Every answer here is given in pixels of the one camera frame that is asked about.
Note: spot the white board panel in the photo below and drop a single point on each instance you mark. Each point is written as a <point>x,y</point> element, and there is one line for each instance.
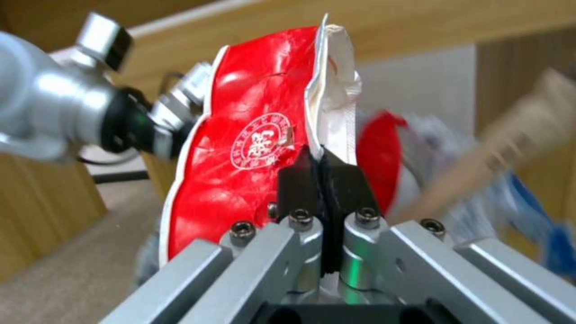
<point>414,84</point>

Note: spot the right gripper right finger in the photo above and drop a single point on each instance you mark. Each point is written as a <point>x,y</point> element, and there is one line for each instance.
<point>405,263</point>

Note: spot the dark wooden side panel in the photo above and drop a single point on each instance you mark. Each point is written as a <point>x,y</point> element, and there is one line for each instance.
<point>517,64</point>

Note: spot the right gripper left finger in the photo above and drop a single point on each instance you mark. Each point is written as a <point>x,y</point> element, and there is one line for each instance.
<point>252,270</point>

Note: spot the red white wrapper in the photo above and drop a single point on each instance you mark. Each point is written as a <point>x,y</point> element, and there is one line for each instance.
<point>382,162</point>

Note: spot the red white snack bag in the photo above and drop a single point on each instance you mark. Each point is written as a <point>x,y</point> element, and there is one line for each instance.
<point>243,111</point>

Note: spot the brown paper strip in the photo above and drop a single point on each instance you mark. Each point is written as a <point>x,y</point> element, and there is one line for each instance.
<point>504,135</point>

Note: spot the wooden cabinet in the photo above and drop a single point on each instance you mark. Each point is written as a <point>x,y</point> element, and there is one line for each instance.
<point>40,209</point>

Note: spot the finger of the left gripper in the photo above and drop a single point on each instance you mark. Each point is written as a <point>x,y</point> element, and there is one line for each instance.
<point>177,101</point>

